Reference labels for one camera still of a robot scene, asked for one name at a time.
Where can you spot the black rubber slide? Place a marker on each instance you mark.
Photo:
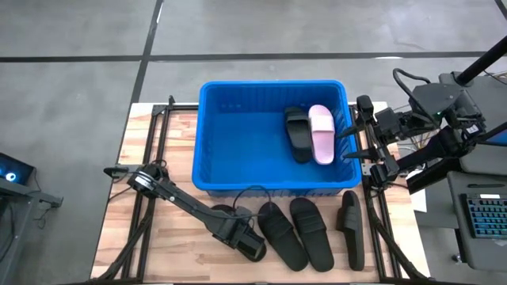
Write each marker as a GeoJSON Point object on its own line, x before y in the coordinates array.
{"type": "Point", "coordinates": [283, 237]}
{"type": "Point", "coordinates": [299, 134]}
{"type": "Point", "coordinates": [353, 233]}
{"type": "Point", "coordinates": [222, 209]}
{"type": "Point", "coordinates": [313, 235]}

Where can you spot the black aluminium frame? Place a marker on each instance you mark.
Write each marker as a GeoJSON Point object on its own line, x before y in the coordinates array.
{"type": "Point", "coordinates": [147, 237]}
{"type": "Point", "coordinates": [376, 237]}

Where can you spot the grey workstation cart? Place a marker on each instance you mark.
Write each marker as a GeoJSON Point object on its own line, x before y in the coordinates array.
{"type": "Point", "coordinates": [495, 162]}

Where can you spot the blue plastic bin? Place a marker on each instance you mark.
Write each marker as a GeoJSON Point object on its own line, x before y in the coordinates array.
{"type": "Point", "coordinates": [245, 158]}

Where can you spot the glowing dark monitor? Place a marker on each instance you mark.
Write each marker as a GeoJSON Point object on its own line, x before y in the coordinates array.
{"type": "Point", "coordinates": [16, 168]}

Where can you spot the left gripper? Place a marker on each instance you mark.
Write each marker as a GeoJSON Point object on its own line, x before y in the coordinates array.
{"type": "Point", "coordinates": [241, 237]}

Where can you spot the pink rubber slide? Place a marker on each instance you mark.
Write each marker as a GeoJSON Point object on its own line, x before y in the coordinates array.
{"type": "Point", "coordinates": [322, 134]}

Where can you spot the blue lit screen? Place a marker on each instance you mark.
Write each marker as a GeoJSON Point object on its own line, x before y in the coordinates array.
{"type": "Point", "coordinates": [500, 138]}

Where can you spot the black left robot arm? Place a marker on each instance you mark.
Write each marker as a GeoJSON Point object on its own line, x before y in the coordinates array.
{"type": "Point", "coordinates": [186, 202]}

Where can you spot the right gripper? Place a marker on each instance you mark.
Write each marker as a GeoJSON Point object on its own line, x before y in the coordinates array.
{"type": "Point", "coordinates": [390, 124]}

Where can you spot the backlit black keyboard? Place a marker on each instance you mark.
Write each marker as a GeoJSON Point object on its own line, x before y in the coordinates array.
{"type": "Point", "coordinates": [487, 217]}

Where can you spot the grey metal stand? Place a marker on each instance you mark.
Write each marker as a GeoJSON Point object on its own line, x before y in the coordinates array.
{"type": "Point", "coordinates": [16, 221]}

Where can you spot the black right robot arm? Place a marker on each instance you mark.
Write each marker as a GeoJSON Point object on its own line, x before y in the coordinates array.
{"type": "Point", "coordinates": [431, 152]}

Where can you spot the black monitor pole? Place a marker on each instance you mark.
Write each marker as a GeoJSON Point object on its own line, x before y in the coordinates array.
{"type": "Point", "coordinates": [481, 59]}

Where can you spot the white paper sheet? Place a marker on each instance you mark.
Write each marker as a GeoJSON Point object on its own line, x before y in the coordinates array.
{"type": "Point", "coordinates": [419, 202]}

